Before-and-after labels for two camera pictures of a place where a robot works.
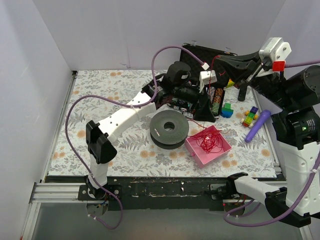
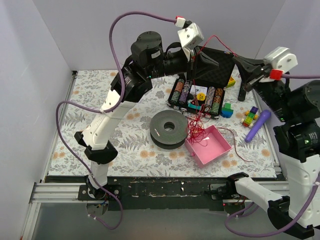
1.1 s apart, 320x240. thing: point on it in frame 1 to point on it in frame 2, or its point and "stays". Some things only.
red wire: [210, 139] to [199, 123]
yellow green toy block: [230, 83] stays
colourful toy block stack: [250, 115] stays
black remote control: [242, 91] stays
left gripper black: [202, 100] to [193, 63]
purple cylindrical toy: [265, 116] stays
